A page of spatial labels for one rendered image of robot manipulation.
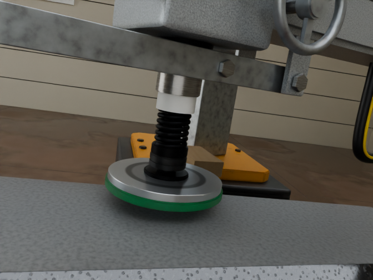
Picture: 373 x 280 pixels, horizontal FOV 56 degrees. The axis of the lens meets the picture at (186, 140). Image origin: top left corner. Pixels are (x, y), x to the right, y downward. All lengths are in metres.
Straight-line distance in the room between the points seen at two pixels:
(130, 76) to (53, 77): 1.35
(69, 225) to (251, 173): 0.82
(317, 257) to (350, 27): 0.43
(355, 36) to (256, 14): 0.26
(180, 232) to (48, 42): 0.34
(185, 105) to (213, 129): 0.75
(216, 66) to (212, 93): 0.71
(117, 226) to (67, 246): 0.09
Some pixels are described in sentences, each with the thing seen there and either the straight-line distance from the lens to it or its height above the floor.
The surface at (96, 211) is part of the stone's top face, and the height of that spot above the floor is 0.84.
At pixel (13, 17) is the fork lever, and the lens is 0.49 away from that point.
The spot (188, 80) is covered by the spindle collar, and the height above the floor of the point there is 1.08.
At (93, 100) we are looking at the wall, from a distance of 6.63.
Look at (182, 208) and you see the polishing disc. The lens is 0.57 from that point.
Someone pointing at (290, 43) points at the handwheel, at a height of 1.15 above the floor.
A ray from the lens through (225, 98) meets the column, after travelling 1.35.
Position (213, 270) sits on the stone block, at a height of 0.84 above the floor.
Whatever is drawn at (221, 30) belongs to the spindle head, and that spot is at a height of 1.16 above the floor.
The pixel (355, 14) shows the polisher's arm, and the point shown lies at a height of 1.24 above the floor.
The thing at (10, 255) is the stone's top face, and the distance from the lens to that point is 0.50.
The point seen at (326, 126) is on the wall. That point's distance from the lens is 7.64.
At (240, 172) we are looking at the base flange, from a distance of 1.24.
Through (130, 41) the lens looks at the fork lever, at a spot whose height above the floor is 1.12.
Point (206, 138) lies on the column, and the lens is 1.32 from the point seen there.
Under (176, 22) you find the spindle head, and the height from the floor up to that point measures 1.15.
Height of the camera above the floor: 1.09
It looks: 11 degrees down
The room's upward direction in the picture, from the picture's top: 9 degrees clockwise
